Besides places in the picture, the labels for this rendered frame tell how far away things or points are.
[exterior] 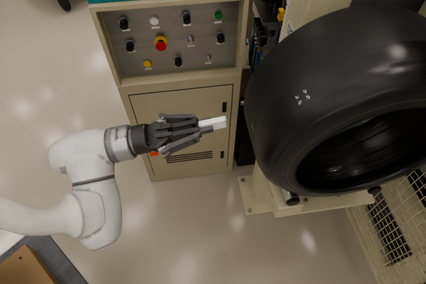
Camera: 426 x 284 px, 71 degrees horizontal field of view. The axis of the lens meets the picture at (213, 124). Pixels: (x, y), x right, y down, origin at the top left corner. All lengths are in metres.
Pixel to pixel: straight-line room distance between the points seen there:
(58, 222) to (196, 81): 0.84
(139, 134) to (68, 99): 2.01
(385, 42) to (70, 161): 0.73
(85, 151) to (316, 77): 0.55
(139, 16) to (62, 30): 2.36
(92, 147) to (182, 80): 0.67
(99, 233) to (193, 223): 1.20
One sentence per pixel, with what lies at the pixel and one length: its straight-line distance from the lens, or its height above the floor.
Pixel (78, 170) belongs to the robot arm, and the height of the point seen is 1.20.
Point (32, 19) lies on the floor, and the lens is 3.83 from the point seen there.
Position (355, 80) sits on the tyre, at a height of 1.41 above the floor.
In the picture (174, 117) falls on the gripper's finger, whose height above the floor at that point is 1.22.
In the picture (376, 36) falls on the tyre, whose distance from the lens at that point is 0.73.
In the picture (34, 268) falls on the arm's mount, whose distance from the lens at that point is 1.29.
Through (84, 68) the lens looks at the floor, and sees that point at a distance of 2.96.
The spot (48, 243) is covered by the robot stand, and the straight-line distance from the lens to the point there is 1.37.
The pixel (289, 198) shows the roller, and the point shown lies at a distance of 1.02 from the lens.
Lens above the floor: 1.82
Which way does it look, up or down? 52 degrees down
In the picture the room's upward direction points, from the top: straight up
